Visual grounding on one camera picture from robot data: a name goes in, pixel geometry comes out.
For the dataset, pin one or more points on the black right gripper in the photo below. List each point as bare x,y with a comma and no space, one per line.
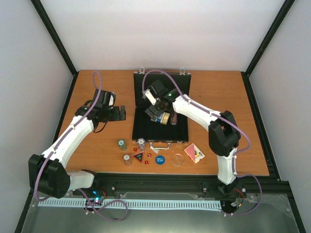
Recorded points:
156,112

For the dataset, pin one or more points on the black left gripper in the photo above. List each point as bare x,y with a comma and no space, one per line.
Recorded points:
117,115

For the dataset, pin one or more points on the blue gold card deck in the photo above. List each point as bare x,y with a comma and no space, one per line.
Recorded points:
163,118

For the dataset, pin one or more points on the black poker set case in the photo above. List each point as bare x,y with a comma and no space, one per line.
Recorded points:
149,130

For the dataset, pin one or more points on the blue poker chip stack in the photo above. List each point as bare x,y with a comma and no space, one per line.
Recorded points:
141,144

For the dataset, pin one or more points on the red back card deck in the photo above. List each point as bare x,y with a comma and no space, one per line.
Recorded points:
194,153

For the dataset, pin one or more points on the dark brown patterned card deck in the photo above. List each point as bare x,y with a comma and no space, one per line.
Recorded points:
173,120

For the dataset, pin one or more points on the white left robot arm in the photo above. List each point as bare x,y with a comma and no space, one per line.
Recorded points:
47,171

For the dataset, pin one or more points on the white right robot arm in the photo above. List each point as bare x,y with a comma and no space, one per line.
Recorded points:
223,136

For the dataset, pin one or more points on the green poker chip stack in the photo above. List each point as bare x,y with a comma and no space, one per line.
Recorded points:
122,144

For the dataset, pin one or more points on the red poker chip stack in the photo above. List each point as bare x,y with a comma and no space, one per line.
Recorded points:
127,159

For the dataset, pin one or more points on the triangular all in button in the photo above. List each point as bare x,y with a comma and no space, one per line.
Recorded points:
138,156

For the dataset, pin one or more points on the blue small blind button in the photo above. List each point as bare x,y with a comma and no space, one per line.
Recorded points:
160,160

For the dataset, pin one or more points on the clear round dealer button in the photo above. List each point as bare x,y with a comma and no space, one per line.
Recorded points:
177,159

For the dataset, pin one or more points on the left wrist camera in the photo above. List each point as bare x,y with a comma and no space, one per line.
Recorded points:
106,99

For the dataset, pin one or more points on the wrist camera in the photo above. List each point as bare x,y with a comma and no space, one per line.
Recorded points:
154,92
106,99

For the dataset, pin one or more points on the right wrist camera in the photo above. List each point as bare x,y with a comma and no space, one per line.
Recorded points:
154,92

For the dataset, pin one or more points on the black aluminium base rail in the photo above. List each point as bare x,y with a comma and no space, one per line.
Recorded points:
207,186

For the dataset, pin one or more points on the light blue cable duct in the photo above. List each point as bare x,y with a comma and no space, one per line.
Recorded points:
205,205

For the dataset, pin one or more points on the black frame post left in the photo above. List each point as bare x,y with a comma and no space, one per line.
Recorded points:
37,4

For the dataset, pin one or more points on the black frame post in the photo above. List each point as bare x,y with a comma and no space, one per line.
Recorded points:
37,4
285,8

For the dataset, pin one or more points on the black frame post right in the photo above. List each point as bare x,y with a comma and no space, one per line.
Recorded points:
285,8

